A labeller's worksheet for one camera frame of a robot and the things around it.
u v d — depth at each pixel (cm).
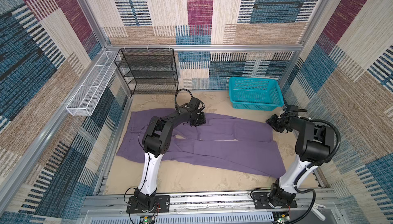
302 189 62
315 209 70
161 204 73
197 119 89
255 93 119
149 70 110
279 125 87
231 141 95
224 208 73
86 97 72
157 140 57
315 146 52
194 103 85
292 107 82
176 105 88
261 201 73
